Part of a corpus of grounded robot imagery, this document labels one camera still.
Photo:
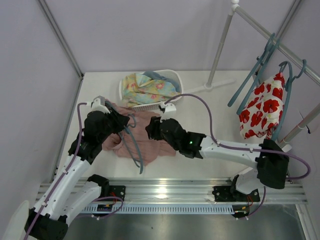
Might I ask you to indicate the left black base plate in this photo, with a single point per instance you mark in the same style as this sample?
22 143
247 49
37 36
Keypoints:
117 191

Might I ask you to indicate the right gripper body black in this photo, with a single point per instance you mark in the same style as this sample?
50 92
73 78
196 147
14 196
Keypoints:
153 128

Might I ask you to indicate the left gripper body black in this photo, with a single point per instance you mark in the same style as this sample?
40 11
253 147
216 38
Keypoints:
119 121

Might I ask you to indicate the yellow floral garment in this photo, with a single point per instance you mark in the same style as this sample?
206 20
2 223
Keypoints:
138 89

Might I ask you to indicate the red poppy floral garment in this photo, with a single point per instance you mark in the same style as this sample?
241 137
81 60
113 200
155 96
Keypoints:
264 109

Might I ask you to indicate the white slotted cable duct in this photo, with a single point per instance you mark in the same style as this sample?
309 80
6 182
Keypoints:
210 209

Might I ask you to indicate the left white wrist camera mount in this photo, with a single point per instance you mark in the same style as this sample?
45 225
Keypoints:
98 104

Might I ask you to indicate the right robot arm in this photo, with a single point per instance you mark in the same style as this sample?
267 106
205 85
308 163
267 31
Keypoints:
267 162

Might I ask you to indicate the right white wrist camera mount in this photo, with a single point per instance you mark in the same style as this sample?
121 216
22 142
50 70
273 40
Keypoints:
168 111

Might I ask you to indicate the teal hanger with garment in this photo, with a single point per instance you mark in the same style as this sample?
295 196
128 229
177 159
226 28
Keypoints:
288 88

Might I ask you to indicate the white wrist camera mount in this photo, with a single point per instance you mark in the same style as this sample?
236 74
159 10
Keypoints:
168 111
98 104

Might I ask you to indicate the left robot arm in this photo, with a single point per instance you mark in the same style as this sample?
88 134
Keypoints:
52 214

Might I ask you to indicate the silver clothes rack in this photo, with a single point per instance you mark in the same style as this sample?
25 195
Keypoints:
208 86

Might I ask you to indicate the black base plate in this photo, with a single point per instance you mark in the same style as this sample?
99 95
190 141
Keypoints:
224 193
117 191

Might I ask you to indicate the aluminium mounting rail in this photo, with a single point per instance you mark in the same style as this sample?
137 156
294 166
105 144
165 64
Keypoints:
171 191

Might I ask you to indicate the blue garment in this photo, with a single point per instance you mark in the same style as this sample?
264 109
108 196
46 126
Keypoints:
166 75

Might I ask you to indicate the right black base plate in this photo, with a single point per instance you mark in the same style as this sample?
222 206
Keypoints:
224 193

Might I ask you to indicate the pink skirt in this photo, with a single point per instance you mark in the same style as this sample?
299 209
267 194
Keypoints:
150 149

